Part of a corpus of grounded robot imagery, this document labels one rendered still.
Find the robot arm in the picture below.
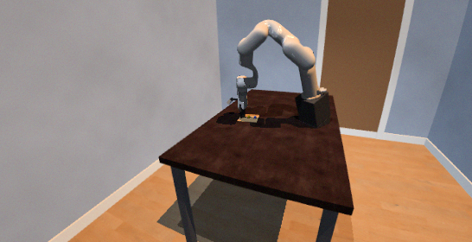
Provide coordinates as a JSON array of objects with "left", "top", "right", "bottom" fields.
[{"left": 236, "top": 20, "right": 326, "bottom": 100}]

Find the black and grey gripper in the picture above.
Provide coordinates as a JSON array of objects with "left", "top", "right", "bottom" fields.
[{"left": 237, "top": 95, "right": 247, "bottom": 118}]

